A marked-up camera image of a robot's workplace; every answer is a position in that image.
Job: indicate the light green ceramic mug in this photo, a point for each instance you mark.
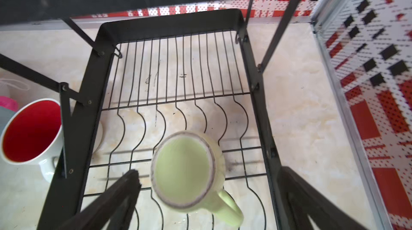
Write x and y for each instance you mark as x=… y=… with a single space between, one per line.
x=188 y=174

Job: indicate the pink plush yellow glasses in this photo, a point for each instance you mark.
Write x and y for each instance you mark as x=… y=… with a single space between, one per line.
x=9 y=103

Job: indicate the teal translucent plastic cup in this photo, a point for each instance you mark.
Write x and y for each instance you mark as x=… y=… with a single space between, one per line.
x=5 y=116

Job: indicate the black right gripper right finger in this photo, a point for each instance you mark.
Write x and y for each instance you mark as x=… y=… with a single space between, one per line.
x=304 y=205

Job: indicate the white mug red inside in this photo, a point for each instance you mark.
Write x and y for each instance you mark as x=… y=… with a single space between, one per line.
x=34 y=136

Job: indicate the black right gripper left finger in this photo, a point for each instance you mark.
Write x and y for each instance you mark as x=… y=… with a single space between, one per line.
x=113 y=209

